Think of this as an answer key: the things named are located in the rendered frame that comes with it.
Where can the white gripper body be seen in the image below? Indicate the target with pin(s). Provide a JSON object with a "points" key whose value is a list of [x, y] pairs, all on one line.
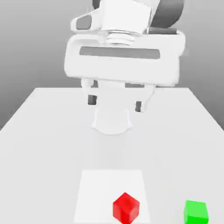
{"points": [[122, 68]]}

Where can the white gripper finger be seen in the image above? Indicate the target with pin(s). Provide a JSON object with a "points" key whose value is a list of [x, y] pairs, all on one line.
{"points": [[91, 99], [139, 106]]}

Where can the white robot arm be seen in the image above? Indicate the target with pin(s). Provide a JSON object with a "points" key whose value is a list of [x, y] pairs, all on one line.
{"points": [[124, 15]]}

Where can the small red cube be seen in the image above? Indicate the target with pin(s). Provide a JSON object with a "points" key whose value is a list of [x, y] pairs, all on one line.
{"points": [[126, 208]]}

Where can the small green cube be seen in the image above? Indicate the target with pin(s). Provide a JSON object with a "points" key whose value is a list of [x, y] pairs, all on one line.
{"points": [[196, 212]]}

